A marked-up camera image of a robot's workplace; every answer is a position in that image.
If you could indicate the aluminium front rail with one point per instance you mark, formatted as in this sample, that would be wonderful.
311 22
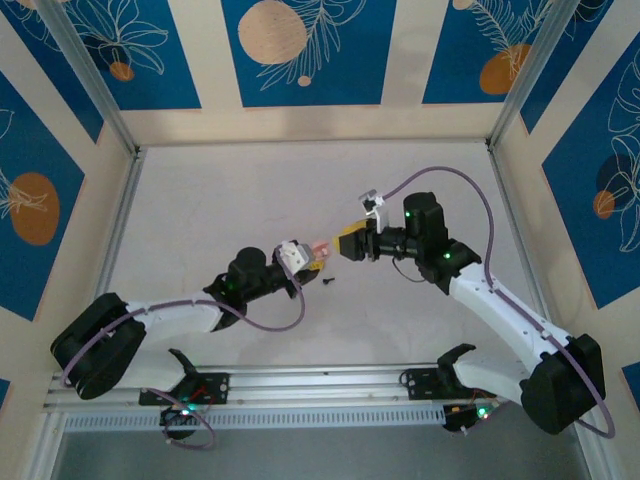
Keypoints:
320 385

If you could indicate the pink earbud charging case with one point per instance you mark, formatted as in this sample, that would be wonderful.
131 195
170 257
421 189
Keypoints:
321 248

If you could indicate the aluminium side rail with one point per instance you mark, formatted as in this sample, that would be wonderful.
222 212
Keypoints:
125 200
501 175

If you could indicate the aluminium frame leg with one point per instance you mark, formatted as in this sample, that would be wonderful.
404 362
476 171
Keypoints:
592 450
42 445

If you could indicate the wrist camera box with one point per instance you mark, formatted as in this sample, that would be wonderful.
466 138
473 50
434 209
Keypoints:
295 255
382 215

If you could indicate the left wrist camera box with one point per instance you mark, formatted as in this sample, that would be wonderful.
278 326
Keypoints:
295 255

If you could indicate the aluminium frame post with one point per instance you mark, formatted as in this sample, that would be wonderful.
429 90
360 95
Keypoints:
530 65
90 75

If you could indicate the controller board with green light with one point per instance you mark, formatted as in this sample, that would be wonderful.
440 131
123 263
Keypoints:
457 417
176 417

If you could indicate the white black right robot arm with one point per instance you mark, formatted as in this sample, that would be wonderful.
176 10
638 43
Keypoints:
500 310

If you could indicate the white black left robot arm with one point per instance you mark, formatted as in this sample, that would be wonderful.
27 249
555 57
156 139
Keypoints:
170 315

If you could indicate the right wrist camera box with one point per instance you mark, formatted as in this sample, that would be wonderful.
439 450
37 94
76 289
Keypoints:
382 215

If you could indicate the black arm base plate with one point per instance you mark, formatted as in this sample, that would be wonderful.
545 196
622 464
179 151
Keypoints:
215 387
420 385

